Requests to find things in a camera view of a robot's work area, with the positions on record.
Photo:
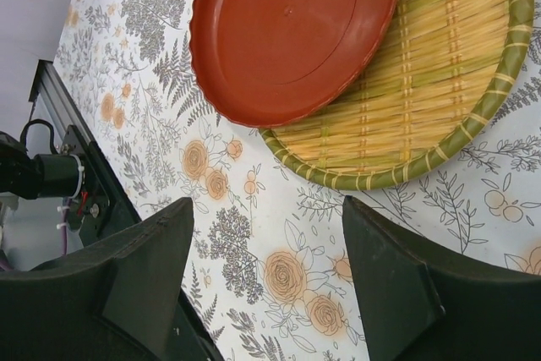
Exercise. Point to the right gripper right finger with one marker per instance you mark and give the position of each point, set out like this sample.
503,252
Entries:
419,300

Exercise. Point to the woven bamboo tray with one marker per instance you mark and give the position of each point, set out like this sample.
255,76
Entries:
442,72

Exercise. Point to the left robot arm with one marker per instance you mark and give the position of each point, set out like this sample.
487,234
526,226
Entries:
42,176

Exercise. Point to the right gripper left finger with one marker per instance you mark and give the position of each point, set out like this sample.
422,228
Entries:
112,300

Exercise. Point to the red scalloped plate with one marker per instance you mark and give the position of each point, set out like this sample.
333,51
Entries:
265,63

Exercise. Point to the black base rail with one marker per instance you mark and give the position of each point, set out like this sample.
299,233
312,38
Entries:
95,207

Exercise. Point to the floral table mat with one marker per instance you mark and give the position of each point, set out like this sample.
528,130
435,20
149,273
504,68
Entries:
268,270

